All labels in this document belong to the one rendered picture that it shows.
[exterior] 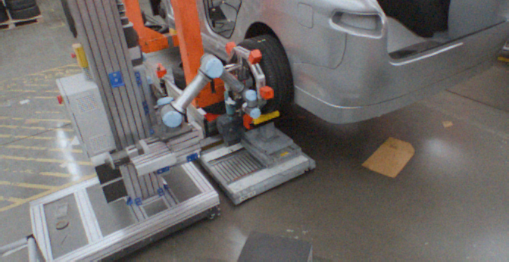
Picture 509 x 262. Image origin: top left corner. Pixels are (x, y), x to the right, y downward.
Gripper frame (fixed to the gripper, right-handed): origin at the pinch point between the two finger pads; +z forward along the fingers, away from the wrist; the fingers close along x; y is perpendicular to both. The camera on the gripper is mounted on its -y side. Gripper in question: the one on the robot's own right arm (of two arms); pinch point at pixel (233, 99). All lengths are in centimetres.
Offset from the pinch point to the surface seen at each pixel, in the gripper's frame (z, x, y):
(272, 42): 11, -45, 33
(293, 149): -6, -51, -65
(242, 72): 2.7, -11.3, 19.0
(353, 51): -78, -47, 48
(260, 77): -5.0, -22.6, 13.8
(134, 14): 254, 2, 22
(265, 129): 17, -36, -49
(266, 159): 0, -25, -68
